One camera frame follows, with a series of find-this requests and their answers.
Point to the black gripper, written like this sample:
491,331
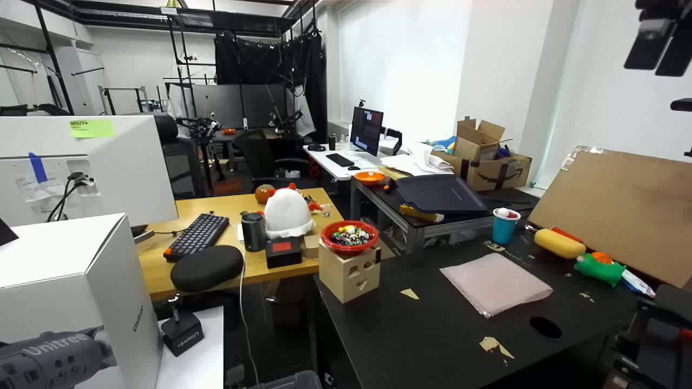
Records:
662,8

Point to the pink bubble plastic sheet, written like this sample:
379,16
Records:
494,285

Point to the brown cardboard sheet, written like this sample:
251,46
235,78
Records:
619,207

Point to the open cardboard box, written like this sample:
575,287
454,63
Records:
499,175

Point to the green toy cylinder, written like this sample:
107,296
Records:
598,272

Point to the white and blue marker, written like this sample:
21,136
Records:
639,285

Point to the blue cup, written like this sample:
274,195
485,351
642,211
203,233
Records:
505,231

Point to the black computer monitor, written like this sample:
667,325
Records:
369,131

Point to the orange bowl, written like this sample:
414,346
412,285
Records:
371,179

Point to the small black keyboard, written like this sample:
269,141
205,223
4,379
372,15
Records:
342,162

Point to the white desk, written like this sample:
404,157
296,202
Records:
326,162

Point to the red bowl with items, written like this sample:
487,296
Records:
352,252

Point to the wooden box with holes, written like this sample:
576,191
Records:
349,280

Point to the black curtain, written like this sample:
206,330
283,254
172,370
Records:
267,61

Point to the small tan box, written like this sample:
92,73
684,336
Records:
313,248

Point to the white plastic bag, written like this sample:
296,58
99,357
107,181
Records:
289,213

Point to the orange ball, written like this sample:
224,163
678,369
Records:
264,195

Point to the black box with red label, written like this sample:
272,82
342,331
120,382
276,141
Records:
284,254

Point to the dark green can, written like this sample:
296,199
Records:
254,233

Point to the wooden desk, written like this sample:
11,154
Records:
217,209

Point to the black office chair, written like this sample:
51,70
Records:
180,163

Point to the black oval cushion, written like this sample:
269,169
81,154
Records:
206,270

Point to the white equipment cabinet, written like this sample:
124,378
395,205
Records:
121,169

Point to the black joystick controller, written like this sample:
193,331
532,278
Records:
182,334

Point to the green sticky note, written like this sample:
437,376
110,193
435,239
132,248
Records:
92,129

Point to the blue tape strip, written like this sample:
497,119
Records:
37,167

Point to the large white box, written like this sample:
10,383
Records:
65,283

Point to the grey Unitree robot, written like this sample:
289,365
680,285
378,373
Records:
51,360

